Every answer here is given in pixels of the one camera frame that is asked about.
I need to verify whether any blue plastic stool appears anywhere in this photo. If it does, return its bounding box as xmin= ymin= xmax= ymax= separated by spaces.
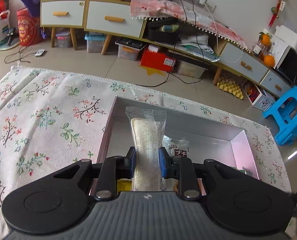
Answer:
xmin=263 ymin=86 xmax=297 ymax=146

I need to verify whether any upper orange fruit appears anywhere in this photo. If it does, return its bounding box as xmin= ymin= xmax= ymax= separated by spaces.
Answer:
xmin=259 ymin=31 xmax=271 ymax=47

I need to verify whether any floral white tablecloth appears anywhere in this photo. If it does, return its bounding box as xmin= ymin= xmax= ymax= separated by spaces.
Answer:
xmin=0 ymin=66 xmax=291 ymax=238

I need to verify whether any pink floral cabinet cloth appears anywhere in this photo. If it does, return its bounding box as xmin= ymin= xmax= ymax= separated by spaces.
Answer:
xmin=130 ymin=0 xmax=251 ymax=52

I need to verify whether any yellow egg tray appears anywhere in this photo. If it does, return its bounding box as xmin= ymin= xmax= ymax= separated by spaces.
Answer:
xmin=216 ymin=76 xmax=244 ymax=100

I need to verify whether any white microwave oven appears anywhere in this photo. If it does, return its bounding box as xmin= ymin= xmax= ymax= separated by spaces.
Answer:
xmin=269 ymin=25 xmax=297 ymax=85

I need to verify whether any clear bin with keyboard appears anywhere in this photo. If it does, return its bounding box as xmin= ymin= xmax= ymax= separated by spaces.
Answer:
xmin=115 ymin=37 xmax=146 ymax=61

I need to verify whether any wooden tv cabinet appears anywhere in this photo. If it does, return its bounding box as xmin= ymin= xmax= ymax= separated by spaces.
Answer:
xmin=40 ymin=0 xmax=294 ymax=97

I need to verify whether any red festive bag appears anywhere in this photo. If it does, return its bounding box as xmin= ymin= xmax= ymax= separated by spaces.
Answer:
xmin=17 ymin=8 xmax=43 ymax=47

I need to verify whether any red cardboard box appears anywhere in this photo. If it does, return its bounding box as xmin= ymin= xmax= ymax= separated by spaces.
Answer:
xmin=140 ymin=48 xmax=176 ymax=72

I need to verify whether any pink cardboard box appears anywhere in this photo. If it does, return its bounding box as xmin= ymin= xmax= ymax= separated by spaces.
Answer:
xmin=96 ymin=97 xmax=259 ymax=191

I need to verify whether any white power adapter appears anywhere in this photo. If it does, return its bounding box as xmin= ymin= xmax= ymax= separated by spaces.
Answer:
xmin=35 ymin=49 xmax=45 ymax=57

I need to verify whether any white chocolate cookie packet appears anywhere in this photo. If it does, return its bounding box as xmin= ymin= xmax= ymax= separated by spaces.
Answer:
xmin=162 ymin=135 xmax=190 ymax=157

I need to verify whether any blue lid storage bin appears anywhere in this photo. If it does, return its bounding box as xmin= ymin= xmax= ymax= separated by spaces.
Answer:
xmin=84 ymin=32 xmax=106 ymax=53

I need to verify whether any clear wafer snack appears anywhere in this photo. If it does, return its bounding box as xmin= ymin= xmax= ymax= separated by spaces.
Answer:
xmin=125 ymin=107 xmax=167 ymax=191

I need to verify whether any lower orange fruit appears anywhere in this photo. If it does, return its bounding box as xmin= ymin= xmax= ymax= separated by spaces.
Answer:
xmin=263 ymin=55 xmax=276 ymax=68

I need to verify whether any yellow biscuit packet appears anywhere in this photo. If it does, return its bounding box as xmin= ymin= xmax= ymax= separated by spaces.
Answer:
xmin=116 ymin=179 xmax=132 ymax=193

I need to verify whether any black storage basket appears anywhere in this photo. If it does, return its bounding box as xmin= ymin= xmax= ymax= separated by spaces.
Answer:
xmin=147 ymin=17 xmax=180 ymax=45

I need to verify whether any orange fruit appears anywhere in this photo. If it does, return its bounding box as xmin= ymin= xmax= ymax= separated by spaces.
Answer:
xmin=259 ymin=31 xmax=271 ymax=47
xmin=263 ymin=55 xmax=276 ymax=68

